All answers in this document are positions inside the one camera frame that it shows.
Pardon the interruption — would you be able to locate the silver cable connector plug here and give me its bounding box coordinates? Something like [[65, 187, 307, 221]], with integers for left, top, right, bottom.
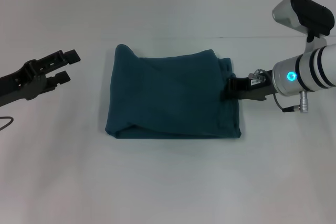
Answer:
[[247, 68, 268, 82]]

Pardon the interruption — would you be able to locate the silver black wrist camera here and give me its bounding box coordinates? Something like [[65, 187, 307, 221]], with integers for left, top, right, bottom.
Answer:
[[271, 0, 336, 50]]

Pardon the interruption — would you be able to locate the thin black cable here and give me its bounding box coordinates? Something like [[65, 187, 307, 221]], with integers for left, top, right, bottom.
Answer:
[[272, 93, 301, 113]]

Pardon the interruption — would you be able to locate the teal blue shirt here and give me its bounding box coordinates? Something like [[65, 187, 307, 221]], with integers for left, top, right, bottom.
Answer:
[[104, 44, 243, 140]]

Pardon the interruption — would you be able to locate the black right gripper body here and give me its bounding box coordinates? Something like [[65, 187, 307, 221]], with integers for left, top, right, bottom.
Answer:
[[235, 69, 277, 102]]

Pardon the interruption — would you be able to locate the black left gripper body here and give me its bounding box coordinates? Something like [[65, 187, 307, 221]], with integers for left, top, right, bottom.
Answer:
[[0, 59, 49, 108]]

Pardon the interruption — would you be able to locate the silver plug on arm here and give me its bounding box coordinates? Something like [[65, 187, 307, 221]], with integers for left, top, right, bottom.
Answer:
[[299, 90, 309, 113]]

